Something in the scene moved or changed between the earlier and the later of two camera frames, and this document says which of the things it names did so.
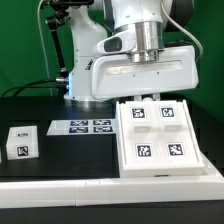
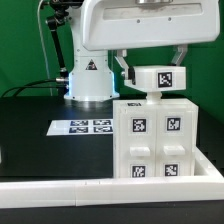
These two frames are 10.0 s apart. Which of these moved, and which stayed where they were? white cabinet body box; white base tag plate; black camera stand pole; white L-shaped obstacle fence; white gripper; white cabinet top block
Moved: white gripper; white cabinet body box; white cabinet top block
Stayed: white base tag plate; black camera stand pole; white L-shaped obstacle fence
